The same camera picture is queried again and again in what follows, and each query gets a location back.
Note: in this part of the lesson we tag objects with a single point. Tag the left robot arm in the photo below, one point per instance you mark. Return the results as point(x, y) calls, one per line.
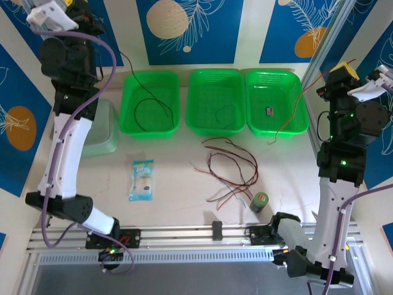
point(66, 159)

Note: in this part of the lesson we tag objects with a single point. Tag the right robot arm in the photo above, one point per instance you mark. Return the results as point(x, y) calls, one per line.
point(331, 221)

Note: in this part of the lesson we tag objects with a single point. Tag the blue poster orange circle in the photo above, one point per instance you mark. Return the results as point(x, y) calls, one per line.
point(276, 30)
point(18, 92)

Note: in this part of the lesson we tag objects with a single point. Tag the small printed card packet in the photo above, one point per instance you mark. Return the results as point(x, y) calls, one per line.
point(270, 111)

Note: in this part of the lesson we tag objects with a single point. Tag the green plastic mesh basket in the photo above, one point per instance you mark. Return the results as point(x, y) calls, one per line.
point(205, 101)
point(261, 92)
point(153, 123)

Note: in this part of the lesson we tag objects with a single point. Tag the green cylindrical can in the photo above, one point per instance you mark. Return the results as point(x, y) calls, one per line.
point(258, 202)

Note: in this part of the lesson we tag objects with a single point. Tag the blue poster beige circle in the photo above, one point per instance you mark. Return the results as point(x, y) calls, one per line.
point(215, 30)

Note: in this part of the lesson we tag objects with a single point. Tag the light blue wipes packet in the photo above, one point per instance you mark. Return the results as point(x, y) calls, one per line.
point(141, 181)

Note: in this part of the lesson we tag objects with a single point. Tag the small circuit board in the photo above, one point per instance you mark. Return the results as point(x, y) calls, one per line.
point(110, 252)
point(282, 256)

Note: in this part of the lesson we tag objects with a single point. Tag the aluminium frame post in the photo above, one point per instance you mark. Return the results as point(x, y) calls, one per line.
point(325, 33)

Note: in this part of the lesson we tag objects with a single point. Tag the black rail clamp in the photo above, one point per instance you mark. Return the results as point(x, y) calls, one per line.
point(217, 230)

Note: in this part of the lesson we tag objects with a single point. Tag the plain blue wall poster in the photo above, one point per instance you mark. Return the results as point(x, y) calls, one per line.
point(2, 242)

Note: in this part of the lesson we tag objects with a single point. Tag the aluminium rail frame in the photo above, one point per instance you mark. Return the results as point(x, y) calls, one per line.
point(178, 236)

